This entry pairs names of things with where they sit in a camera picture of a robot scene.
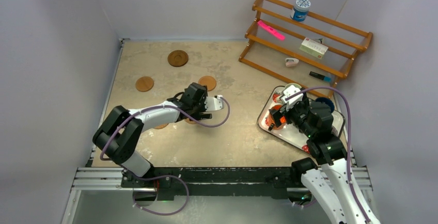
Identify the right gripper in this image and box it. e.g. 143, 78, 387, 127
269, 98, 316, 137

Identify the woven rattan coaster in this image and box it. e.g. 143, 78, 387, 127
154, 123, 168, 130
185, 118, 196, 124

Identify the wooden tiered shelf rack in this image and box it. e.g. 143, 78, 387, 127
239, 0, 373, 88

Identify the pink highlighter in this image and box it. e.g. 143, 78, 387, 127
257, 20, 285, 41

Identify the orange mug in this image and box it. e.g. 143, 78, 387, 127
265, 105, 287, 131

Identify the strawberry print tray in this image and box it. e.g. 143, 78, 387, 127
257, 86, 346, 153

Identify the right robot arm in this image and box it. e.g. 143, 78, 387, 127
268, 83, 380, 223

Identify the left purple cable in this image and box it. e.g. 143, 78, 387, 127
100, 95, 231, 216

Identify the green white box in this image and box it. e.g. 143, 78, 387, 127
299, 37, 329, 59

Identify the black aluminium mounting rail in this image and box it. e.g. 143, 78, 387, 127
62, 166, 377, 223

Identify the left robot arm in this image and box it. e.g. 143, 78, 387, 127
92, 83, 230, 187

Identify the black blue marker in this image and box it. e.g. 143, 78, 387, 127
309, 71, 332, 83

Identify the blue white jar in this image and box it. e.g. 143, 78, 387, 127
290, 0, 311, 22

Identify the dark grey mug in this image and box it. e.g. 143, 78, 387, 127
315, 97, 335, 112

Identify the dark brown wooden coaster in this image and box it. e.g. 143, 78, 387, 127
167, 50, 189, 67

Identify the light green mug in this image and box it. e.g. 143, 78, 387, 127
274, 83, 304, 105

